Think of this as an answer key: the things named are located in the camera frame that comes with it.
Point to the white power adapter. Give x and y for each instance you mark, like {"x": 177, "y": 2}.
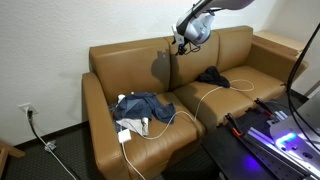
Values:
{"x": 124, "y": 136}

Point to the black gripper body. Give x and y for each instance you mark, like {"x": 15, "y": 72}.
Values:
{"x": 180, "y": 41}

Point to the tan leather sofa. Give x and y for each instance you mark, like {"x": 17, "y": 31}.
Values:
{"x": 152, "y": 65}

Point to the light wooden side table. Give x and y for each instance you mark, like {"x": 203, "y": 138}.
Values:
{"x": 282, "y": 44}

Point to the wooden furniture corner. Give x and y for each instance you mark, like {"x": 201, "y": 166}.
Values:
{"x": 7, "y": 150}

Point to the white grey cloth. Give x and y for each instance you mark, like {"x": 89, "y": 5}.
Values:
{"x": 139, "y": 126}

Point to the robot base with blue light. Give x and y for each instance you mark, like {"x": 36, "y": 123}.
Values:
{"x": 291, "y": 142}

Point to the black clothing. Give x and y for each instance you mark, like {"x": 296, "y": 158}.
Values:
{"x": 212, "y": 76}

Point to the black clamp orange handle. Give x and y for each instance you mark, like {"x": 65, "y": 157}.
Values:
{"x": 231, "y": 125}

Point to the blue jean trousers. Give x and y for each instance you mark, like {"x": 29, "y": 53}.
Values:
{"x": 139, "y": 105}

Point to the white wall outlet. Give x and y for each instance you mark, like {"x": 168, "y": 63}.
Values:
{"x": 27, "y": 107}

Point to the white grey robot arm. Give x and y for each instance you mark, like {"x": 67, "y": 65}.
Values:
{"x": 194, "y": 27}

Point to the black clamp red handle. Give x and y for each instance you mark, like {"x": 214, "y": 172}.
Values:
{"x": 261, "y": 107}

